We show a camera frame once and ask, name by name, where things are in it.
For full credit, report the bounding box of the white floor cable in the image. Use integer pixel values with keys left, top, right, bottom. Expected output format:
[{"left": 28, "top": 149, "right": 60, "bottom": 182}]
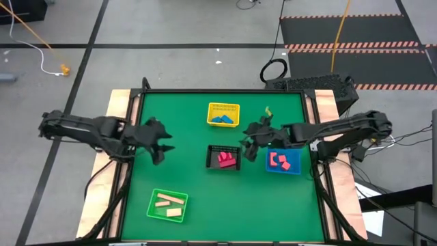
[{"left": 7, "top": 0, "right": 64, "bottom": 76}]

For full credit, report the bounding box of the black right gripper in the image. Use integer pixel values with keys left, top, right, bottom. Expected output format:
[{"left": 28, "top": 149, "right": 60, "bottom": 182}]
[{"left": 239, "top": 115, "right": 294, "bottom": 163}]

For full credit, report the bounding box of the yellow hanging cable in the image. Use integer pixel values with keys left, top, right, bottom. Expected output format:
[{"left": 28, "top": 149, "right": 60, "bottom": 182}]
[{"left": 330, "top": 0, "right": 352, "bottom": 73}]

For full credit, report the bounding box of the light wooden table board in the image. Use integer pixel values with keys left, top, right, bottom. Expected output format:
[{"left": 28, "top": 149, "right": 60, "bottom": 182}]
[
  {"left": 75, "top": 89, "right": 141, "bottom": 239},
  {"left": 305, "top": 89, "right": 369, "bottom": 240}
]

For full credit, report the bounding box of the black table frame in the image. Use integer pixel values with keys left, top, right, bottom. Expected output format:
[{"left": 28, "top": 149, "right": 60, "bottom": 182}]
[{"left": 81, "top": 77, "right": 366, "bottom": 246}]

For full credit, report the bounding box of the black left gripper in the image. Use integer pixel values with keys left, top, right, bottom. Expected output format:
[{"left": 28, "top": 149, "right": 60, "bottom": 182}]
[{"left": 128, "top": 117, "right": 175, "bottom": 165}]

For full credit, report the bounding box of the orange cord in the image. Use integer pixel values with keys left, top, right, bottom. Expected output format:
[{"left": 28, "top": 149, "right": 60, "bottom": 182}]
[{"left": 0, "top": 1, "right": 69, "bottom": 69}]

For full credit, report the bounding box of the grey post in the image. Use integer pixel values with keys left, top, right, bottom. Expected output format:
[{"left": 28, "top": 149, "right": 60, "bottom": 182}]
[{"left": 432, "top": 109, "right": 437, "bottom": 206}]

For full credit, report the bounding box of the long wooden plank block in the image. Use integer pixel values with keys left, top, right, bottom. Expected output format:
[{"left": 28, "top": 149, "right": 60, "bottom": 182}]
[{"left": 156, "top": 193, "right": 186, "bottom": 206}]

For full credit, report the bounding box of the black hazard-striped floor mat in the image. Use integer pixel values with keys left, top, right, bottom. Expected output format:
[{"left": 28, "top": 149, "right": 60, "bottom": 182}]
[{"left": 279, "top": 14, "right": 437, "bottom": 90}]

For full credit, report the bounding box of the black power brick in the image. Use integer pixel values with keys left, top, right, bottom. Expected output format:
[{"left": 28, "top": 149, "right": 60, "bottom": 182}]
[{"left": 351, "top": 145, "right": 367, "bottom": 163}]

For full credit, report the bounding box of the yellow plastic basket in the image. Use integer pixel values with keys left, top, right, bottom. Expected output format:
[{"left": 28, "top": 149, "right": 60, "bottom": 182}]
[{"left": 206, "top": 102, "right": 241, "bottom": 128}]

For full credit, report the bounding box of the grey box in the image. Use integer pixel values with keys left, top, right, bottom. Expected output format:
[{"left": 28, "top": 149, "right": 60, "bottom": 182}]
[{"left": 413, "top": 201, "right": 437, "bottom": 246}]

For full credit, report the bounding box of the green table mat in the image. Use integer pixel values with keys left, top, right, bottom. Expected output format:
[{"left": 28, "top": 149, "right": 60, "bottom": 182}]
[{"left": 121, "top": 92, "right": 325, "bottom": 242}]

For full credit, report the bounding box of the black furniture beam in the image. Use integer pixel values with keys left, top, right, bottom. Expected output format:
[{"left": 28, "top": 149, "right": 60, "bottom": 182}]
[{"left": 358, "top": 184, "right": 437, "bottom": 213}]

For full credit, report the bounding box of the black plastic basket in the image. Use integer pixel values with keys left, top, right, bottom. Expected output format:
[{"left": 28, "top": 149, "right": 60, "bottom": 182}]
[{"left": 206, "top": 144, "right": 242, "bottom": 172}]

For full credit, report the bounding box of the blue plastic basket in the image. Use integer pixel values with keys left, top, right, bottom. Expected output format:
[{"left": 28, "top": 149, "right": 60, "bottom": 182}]
[{"left": 266, "top": 148, "right": 302, "bottom": 176}]

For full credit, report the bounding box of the white paper sheet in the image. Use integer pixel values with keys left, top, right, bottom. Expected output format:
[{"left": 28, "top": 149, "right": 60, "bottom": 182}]
[{"left": 354, "top": 182, "right": 385, "bottom": 237}]

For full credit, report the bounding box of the green plastic basket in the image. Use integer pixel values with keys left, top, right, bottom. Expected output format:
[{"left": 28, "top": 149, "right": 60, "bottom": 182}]
[{"left": 146, "top": 188, "right": 189, "bottom": 223}]

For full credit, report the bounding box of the black coiled cable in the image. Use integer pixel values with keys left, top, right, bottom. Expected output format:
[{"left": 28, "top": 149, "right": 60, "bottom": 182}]
[{"left": 259, "top": 0, "right": 290, "bottom": 84}]

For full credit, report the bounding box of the thin black floor cable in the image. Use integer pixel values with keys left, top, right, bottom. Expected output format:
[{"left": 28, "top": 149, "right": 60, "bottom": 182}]
[{"left": 235, "top": 0, "right": 262, "bottom": 10}]

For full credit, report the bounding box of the black equipment case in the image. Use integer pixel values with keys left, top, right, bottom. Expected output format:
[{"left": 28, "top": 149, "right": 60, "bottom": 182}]
[{"left": 0, "top": 0, "right": 48, "bottom": 25}]

